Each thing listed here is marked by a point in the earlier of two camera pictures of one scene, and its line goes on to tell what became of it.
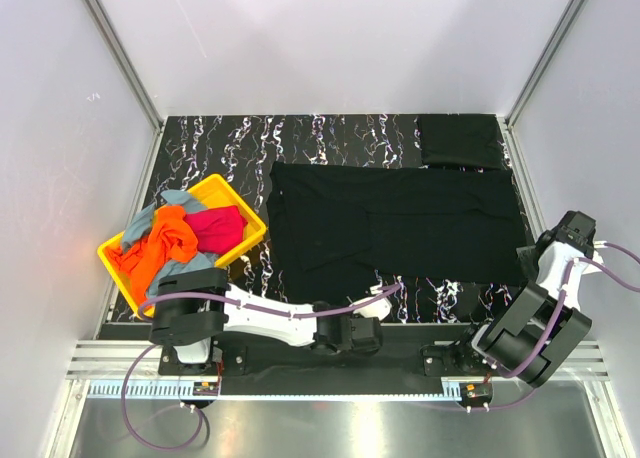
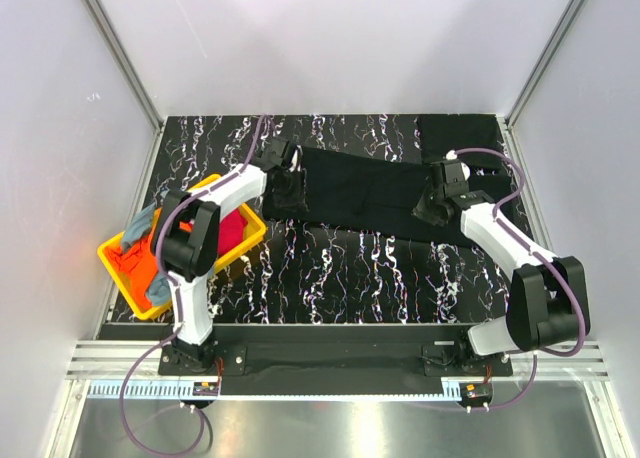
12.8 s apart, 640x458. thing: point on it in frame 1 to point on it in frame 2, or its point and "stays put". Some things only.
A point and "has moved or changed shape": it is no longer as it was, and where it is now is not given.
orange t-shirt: (171, 236) stays put
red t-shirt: (218, 229) stays put
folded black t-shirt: (462, 141) stays put
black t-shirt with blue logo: (336, 228) has moved or changed shape
